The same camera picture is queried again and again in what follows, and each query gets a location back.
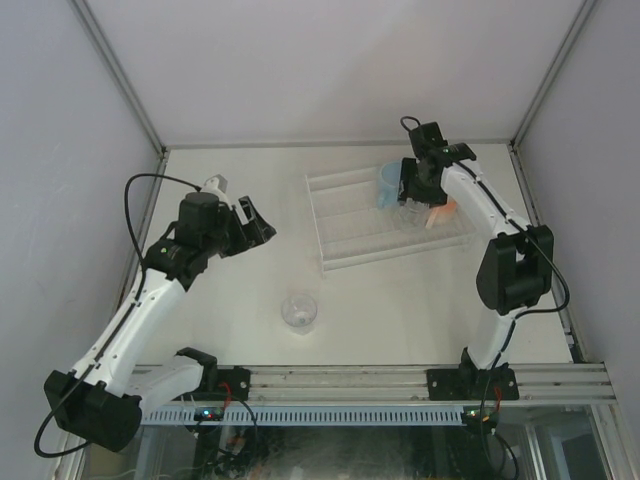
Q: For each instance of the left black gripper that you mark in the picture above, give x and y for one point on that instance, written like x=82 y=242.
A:
x=242 y=230

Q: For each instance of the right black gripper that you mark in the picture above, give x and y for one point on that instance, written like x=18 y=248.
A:
x=417 y=187

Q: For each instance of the light blue mug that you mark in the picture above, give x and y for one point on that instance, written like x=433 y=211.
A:
x=388 y=182

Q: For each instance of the clear glass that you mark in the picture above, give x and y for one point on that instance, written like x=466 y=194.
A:
x=299 y=312
x=412 y=216

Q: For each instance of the pink ceramic mug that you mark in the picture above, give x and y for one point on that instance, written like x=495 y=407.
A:
x=441 y=215

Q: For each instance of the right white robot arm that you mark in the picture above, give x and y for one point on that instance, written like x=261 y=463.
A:
x=516 y=268

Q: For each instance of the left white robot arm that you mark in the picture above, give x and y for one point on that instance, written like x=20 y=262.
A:
x=97 y=399

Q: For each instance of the clear acrylic dish rack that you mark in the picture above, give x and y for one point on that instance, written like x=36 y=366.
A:
x=351 y=229

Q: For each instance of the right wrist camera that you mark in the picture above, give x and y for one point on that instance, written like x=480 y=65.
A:
x=426 y=137

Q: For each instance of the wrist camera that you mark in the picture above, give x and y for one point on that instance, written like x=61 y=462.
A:
x=217 y=185
x=426 y=137

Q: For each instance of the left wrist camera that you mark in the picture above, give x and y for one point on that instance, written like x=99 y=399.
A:
x=217 y=185

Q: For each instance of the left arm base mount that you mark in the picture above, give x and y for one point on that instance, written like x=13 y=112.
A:
x=220 y=382

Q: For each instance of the blue slotted cable duct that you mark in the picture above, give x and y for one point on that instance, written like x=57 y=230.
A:
x=294 y=416

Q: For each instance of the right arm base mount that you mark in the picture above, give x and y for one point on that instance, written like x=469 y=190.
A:
x=468 y=382

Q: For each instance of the aluminium front rail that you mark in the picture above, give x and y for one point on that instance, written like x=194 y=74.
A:
x=532 y=385

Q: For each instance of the right aluminium frame post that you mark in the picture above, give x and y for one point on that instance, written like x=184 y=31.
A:
x=566 y=47

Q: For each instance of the aluminium frame post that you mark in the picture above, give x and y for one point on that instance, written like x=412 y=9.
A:
x=566 y=47
x=106 y=53

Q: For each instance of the left aluminium frame post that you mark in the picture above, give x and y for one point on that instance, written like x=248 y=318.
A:
x=106 y=53

